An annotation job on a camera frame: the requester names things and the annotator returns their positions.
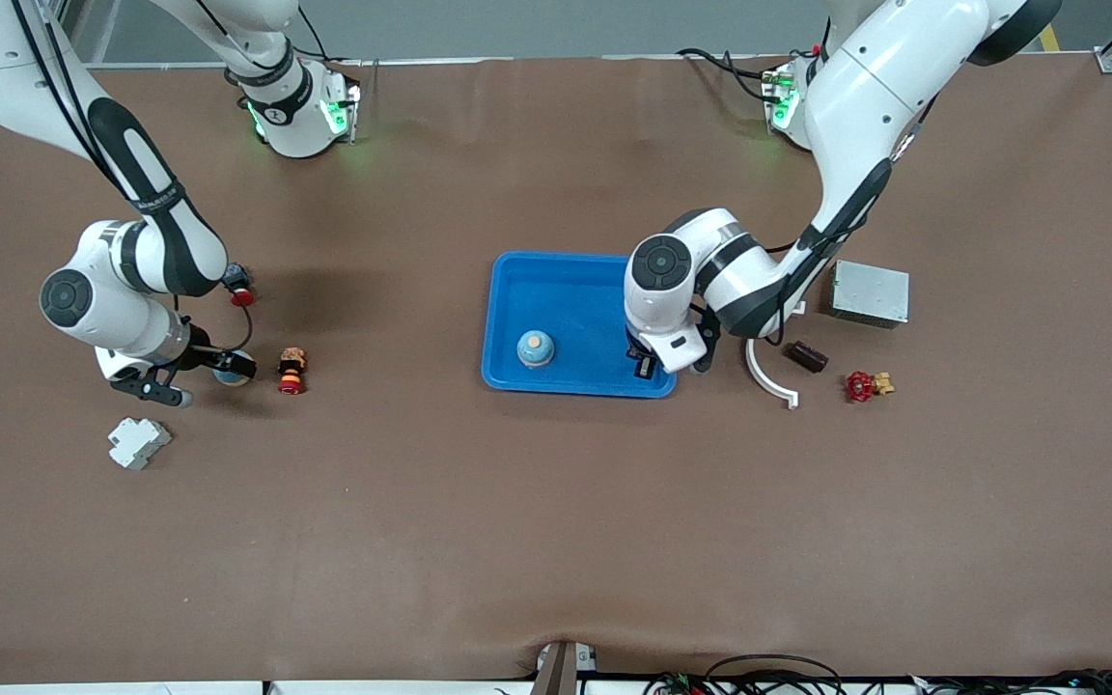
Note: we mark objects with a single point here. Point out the grey metal box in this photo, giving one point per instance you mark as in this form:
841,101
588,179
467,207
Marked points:
870,294

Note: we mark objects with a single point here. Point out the red handwheel brass valve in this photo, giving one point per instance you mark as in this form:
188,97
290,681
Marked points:
861,386

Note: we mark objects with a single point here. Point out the red button black base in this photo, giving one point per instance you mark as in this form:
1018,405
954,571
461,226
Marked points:
241,294

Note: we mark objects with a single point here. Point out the white circuit breaker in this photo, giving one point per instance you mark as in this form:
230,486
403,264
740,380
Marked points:
138,442

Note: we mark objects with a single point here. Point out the metal table edge clamp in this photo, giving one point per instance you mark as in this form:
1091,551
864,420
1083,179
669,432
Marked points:
561,671

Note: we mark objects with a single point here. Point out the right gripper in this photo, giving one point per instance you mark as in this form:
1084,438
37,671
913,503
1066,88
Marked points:
204,357

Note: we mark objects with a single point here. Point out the blue dome call bell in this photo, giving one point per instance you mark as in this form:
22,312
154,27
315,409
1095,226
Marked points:
535,349
231,381

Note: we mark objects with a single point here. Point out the red button orange yellow base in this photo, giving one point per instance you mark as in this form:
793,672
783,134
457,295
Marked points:
291,372

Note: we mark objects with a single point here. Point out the white curved plastic arc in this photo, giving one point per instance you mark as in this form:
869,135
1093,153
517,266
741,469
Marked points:
759,375

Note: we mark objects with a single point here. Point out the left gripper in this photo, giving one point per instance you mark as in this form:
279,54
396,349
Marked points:
640,363

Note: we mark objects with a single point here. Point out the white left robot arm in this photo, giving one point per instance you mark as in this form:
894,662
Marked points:
865,87

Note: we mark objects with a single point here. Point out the brown cylinder part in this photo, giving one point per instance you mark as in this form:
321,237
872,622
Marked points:
807,356

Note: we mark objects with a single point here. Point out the blue plastic tray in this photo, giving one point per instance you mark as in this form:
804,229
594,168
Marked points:
566,299

